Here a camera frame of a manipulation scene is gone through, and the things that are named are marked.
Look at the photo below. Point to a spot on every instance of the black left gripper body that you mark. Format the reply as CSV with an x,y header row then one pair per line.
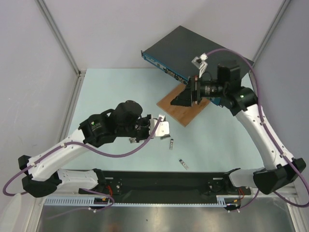
x,y
142,128

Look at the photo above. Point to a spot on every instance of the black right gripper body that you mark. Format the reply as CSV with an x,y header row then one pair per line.
x,y
194,90

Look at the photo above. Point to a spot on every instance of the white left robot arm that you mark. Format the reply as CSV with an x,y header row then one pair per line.
x,y
45,173

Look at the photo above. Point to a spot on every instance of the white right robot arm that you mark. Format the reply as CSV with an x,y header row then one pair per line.
x,y
280,166

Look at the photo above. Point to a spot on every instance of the wooden base board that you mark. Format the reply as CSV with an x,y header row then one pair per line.
x,y
183,115

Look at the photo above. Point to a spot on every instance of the silver SFP module centre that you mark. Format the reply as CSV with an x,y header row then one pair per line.
x,y
165,137

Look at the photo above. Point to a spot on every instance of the SFP module centre upright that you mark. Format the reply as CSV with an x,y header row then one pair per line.
x,y
171,144

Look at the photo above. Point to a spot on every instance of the SFP module near front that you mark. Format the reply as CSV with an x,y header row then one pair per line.
x,y
183,164

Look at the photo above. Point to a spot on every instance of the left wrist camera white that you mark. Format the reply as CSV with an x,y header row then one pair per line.
x,y
159,127

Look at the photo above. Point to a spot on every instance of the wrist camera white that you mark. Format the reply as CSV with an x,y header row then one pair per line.
x,y
200,63
159,127

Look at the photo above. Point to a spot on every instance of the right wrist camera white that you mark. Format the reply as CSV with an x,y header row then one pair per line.
x,y
200,63

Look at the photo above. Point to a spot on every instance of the black blue network switch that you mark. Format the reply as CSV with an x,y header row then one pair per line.
x,y
174,52

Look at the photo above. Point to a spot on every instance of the aluminium frame post left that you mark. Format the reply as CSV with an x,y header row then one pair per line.
x,y
58,35

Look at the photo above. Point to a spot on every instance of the aluminium frame post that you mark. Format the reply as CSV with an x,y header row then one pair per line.
x,y
58,35
271,30

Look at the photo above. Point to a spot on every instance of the grey slotted cable duct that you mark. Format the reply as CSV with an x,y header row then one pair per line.
x,y
100,201

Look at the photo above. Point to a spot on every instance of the aluminium frame post right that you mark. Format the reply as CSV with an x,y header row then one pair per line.
x,y
271,30

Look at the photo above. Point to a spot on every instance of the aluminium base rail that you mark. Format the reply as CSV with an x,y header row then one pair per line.
x,y
288,191

